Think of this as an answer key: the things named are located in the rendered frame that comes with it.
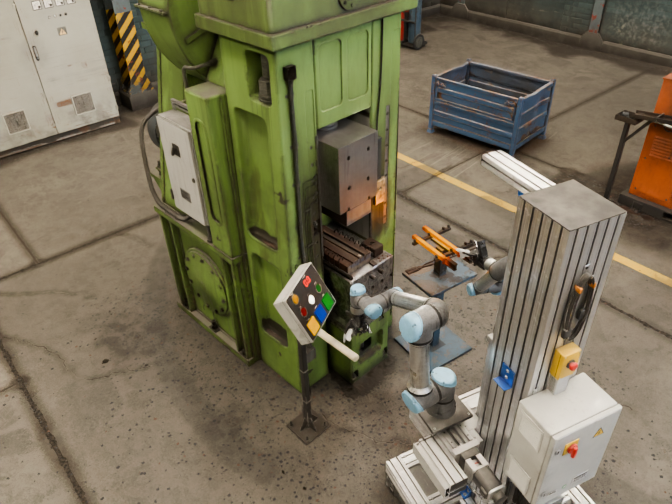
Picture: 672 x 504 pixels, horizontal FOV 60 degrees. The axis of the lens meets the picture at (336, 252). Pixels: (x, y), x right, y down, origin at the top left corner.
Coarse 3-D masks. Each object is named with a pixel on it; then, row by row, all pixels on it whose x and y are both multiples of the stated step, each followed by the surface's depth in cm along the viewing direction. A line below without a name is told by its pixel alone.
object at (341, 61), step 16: (352, 32) 287; (368, 32) 295; (320, 48) 278; (336, 48) 285; (352, 48) 293; (368, 48) 300; (320, 64) 282; (336, 64) 290; (352, 64) 298; (368, 64) 305; (320, 80) 287; (336, 80) 294; (352, 80) 303; (368, 80) 310; (320, 96) 291; (336, 96) 299; (352, 96) 308; (368, 96) 315; (320, 112) 294; (336, 112) 303; (352, 112) 311
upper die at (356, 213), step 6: (360, 204) 327; (366, 204) 331; (324, 210) 335; (330, 210) 331; (348, 210) 322; (354, 210) 325; (360, 210) 329; (366, 210) 333; (330, 216) 334; (336, 216) 329; (342, 216) 325; (348, 216) 324; (354, 216) 328; (360, 216) 332; (342, 222) 328; (348, 222) 326
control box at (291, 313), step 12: (300, 276) 303; (312, 276) 310; (288, 288) 298; (300, 288) 299; (312, 288) 308; (324, 288) 316; (276, 300) 293; (288, 300) 289; (300, 300) 297; (288, 312) 290; (300, 312) 294; (312, 312) 303; (288, 324) 296; (300, 324) 293; (300, 336) 298; (312, 336) 298
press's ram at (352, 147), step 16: (336, 128) 314; (352, 128) 313; (368, 128) 313; (320, 144) 303; (336, 144) 298; (352, 144) 301; (368, 144) 310; (320, 160) 309; (336, 160) 299; (352, 160) 306; (368, 160) 316; (320, 176) 315; (336, 176) 305; (352, 176) 311; (368, 176) 322; (336, 192) 311; (352, 192) 317; (368, 192) 328; (336, 208) 317
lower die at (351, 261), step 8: (328, 232) 371; (336, 232) 371; (328, 240) 363; (344, 240) 363; (328, 248) 358; (336, 248) 357; (344, 248) 355; (360, 248) 356; (336, 256) 352; (344, 256) 350; (352, 256) 350; (368, 256) 354; (336, 264) 351; (344, 264) 346; (352, 264) 346; (360, 264) 352; (352, 272) 349
